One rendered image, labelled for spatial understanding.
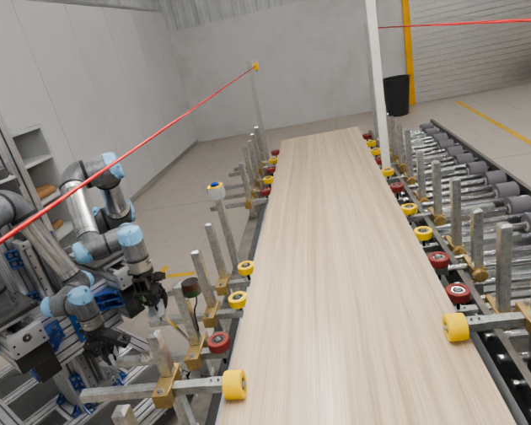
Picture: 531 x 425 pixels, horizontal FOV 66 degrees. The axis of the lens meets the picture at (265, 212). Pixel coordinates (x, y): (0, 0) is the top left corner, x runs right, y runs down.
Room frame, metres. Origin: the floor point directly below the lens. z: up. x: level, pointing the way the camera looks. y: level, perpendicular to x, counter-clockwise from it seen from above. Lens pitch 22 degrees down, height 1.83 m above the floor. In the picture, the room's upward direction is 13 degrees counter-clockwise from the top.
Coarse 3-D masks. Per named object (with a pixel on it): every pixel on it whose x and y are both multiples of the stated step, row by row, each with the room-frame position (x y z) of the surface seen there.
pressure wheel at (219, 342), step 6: (210, 336) 1.22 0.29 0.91; (216, 336) 1.21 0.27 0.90; (222, 336) 1.20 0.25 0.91; (228, 336) 1.20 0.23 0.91; (210, 342) 1.18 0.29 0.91; (216, 342) 1.18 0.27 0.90; (222, 342) 1.17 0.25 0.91; (228, 342) 1.18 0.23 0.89; (210, 348) 1.17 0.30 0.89; (216, 348) 1.16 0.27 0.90; (222, 348) 1.16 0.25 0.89
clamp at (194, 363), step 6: (204, 336) 1.28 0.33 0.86; (204, 342) 1.25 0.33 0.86; (192, 348) 1.22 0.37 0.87; (198, 348) 1.21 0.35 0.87; (186, 354) 1.20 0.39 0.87; (198, 354) 1.18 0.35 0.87; (186, 360) 1.17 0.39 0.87; (192, 360) 1.16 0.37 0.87; (198, 360) 1.16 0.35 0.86; (186, 366) 1.17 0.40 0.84; (192, 366) 1.16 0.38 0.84; (198, 366) 1.16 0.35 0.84
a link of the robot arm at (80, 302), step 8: (72, 288) 1.29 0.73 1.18; (80, 288) 1.28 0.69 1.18; (88, 288) 1.29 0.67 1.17; (72, 296) 1.24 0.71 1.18; (80, 296) 1.24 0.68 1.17; (88, 296) 1.26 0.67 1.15; (72, 304) 1.24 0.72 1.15; (80, 304) 1.24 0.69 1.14; (88, 304) 1.25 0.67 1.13; (96, 304) 1.28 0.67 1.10; (72, 312) 1.24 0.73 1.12; (80, 312) 1.24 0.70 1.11; (88, 312) 1.24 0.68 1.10; (96, 312) 1.26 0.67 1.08; (80, 320) 1.24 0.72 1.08; (88, 320) 1.24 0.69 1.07
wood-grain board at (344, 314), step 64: (320, 192) 2.39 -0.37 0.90; (384, 192) 2.17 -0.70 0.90; (256, 256) 1.75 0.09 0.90; (320, 256) 1.61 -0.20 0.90; (384, 256) 1.49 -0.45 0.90; (256, 320) 1.26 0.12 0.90; (320, 320) 1.18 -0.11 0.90; (384, 320) 1.10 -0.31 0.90; (256, 384) 0.95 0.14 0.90; (320, 384) 0.90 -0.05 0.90; (384, 384) 0.85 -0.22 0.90; (448, 384) 0.80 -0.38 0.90
